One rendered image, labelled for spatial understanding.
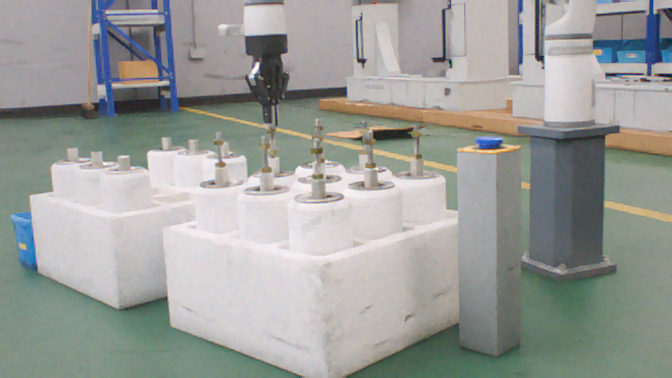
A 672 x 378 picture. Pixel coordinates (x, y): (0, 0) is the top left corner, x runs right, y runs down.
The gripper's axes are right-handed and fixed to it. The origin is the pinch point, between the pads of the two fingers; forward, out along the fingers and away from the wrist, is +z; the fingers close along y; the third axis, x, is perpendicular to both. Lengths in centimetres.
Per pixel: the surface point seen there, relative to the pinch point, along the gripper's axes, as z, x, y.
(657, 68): 13, -57, 588
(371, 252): 18.6, -25.9, -19.7
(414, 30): -32, 192, 701
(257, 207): 12.5, -7.4, -19.9
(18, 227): 26, 72, 8
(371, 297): 25.4, -25.7, -20.0
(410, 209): 15.7, -26.4, -2.2
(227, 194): 11.7, 1.1, -14.6
